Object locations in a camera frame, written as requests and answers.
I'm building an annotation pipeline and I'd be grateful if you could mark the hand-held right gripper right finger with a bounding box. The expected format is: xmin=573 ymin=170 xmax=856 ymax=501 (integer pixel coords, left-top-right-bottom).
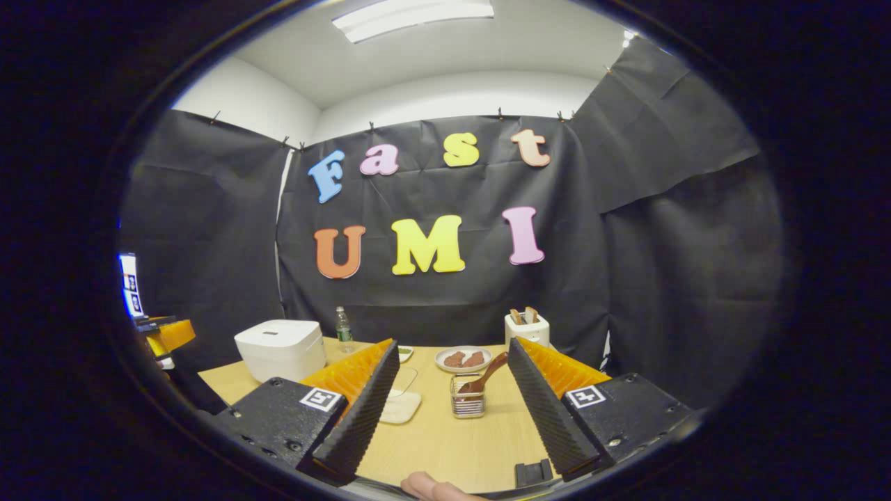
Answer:
xmin=507 ymin=337 xmax=697 ymax=482

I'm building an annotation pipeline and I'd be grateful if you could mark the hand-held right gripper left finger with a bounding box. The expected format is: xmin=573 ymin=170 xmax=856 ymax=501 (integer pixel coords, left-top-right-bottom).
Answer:
xmin=212 ymin=339 xmax=401 ymax=486

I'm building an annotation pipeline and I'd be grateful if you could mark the brown wooden spoon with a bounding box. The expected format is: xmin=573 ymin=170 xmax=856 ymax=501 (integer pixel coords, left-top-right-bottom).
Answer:
xmin=457 ymin=351 xmax=510 ymax=396

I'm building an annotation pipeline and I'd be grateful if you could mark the metal wire chopstick holder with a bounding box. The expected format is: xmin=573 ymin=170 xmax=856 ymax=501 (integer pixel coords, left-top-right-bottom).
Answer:
xmin=450 ymin=374 xmax=487 ymax=419

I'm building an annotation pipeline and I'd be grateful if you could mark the white rice cooker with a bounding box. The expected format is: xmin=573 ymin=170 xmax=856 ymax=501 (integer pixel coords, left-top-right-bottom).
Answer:
xmin=234 ymin=319 xmax=328 ymax=384

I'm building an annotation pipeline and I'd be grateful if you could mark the white toaster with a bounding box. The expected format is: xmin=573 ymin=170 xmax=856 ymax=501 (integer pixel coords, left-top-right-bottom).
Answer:
xmin=504 ymin=313 xmax=551 ymax=349

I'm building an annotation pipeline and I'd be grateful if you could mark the white blue standing banner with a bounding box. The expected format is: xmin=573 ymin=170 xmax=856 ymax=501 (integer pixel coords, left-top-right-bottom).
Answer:
xmin=118 ymin=253 xmax=145 ymax=319

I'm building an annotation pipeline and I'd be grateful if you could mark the clear water bottle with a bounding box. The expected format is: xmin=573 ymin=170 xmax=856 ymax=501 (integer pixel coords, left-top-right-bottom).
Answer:
xmin=334 ymin=306 xmax=354 ymax=353

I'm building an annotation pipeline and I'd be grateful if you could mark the white round plate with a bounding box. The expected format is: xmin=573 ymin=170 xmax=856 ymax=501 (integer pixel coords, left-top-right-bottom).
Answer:
xmin=435 ymin=346 xmax=493 ymax=374

